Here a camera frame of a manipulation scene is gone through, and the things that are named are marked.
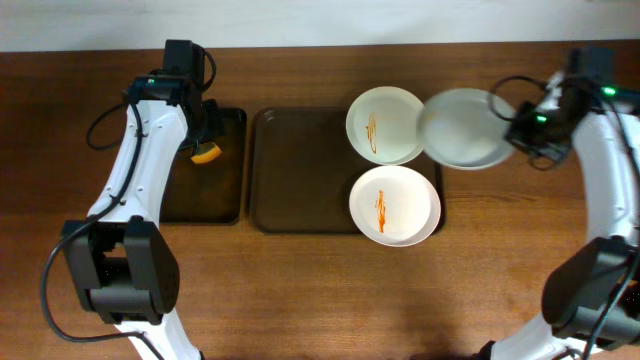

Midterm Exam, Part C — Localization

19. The orange green scrub sponge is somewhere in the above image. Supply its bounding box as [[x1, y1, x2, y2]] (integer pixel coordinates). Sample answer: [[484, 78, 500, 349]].
[[190, 142, 222, 165]]

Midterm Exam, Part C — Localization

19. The white plate ketchup streak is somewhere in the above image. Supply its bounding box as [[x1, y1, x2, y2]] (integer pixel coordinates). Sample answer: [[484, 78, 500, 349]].
[[416, 88, 515, 171]]

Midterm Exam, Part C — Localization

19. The white plate corner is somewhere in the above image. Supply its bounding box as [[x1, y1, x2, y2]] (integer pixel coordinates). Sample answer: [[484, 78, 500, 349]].
[[345, 86, 424, 165]]

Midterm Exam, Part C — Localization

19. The white plate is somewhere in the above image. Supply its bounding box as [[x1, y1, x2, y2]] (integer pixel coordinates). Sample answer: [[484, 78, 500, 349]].
[[349, 166, 443, 247]]

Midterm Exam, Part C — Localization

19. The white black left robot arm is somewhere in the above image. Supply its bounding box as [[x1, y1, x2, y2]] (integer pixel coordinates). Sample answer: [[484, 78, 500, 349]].
[[52, 40, 223, 359]]

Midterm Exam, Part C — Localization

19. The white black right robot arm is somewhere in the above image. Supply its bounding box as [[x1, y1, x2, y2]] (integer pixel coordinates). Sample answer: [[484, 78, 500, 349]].
[[476, 47, 639, 360]]

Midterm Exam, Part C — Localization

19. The black water basin tray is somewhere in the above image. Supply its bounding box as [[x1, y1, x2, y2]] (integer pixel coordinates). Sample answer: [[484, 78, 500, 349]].
[[160, 100, 247, 225]]

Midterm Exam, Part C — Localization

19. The brown serving tray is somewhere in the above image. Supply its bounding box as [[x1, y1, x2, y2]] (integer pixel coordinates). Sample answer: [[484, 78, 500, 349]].
[[248, 105, 447, 235]]

